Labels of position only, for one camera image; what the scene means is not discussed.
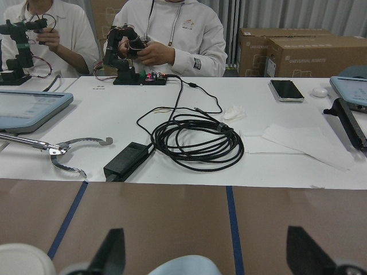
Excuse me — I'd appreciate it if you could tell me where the light blue cup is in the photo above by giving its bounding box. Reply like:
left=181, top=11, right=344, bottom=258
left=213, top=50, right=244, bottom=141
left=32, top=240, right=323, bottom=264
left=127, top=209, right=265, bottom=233
left=149, top=255, right=221, bottom=275

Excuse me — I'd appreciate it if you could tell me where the blue teach pendant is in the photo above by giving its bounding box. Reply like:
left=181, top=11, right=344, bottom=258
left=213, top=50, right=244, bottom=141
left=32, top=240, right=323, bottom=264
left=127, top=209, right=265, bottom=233
left=1, top=90, right=73, bottom=133
left=330, top=76, right=366, bottom=113

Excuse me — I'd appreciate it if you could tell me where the cardboard box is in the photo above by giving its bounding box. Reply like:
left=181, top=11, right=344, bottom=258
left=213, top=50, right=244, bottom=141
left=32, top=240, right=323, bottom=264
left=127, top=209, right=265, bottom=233
left=237, top=28, right=366, bottom=78

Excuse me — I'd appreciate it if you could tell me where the person in white hoodie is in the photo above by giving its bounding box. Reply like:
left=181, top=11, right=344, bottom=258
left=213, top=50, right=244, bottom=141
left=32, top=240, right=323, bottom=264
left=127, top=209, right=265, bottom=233
left=113, top=1, right=227, bottom=77

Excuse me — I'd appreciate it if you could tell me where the black smartphone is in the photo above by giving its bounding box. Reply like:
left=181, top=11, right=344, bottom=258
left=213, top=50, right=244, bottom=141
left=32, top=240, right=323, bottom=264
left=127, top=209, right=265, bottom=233
left=270, top=80, right=304, bottom=103

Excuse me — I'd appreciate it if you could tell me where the person with glasses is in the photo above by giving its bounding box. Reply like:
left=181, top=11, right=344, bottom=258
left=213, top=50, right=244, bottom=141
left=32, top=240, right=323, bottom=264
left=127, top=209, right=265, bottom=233
left=3, top=0, right=100, bottom=78

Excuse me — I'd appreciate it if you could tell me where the black power adapter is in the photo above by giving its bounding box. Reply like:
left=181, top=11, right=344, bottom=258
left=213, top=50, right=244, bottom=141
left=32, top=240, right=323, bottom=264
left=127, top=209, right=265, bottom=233
left=103, top=142, right=153, bottom=182

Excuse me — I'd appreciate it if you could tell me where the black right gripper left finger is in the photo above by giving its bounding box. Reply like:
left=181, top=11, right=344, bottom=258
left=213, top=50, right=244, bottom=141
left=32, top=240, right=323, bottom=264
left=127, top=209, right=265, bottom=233
left=87, top=228, right=126, bottom=274

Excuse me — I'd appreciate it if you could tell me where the white paper sheet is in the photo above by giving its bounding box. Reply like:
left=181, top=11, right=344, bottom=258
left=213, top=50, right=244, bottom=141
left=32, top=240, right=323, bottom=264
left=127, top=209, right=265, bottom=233
left=242, top=124, right=354, bottom=171

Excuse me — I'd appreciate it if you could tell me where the small black desktop robot arm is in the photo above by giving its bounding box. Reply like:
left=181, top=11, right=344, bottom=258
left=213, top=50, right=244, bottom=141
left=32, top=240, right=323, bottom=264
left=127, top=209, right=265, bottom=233
left=102, top=25, right=345, bottom=274

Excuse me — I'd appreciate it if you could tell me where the coiled black cable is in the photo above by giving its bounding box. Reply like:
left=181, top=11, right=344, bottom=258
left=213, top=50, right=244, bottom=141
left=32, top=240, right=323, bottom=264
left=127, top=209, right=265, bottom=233
left=136, top=74, right=245, bottom=173

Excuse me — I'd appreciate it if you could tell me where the green handled reacher grabber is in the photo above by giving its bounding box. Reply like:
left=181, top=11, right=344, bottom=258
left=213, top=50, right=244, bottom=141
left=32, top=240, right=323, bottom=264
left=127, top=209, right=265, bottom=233
left=1, top=133, right=113, bottom=178

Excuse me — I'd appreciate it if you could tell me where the white ikea cup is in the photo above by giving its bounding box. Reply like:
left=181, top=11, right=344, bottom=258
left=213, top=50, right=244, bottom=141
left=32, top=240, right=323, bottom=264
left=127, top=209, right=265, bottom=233
left=1, top=243, right=57, bottom=274

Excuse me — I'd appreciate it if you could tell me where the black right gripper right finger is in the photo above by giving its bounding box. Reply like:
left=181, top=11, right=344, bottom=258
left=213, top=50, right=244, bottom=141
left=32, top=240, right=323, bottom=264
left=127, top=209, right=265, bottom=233
left=287, top=226, right=344, bottom=274

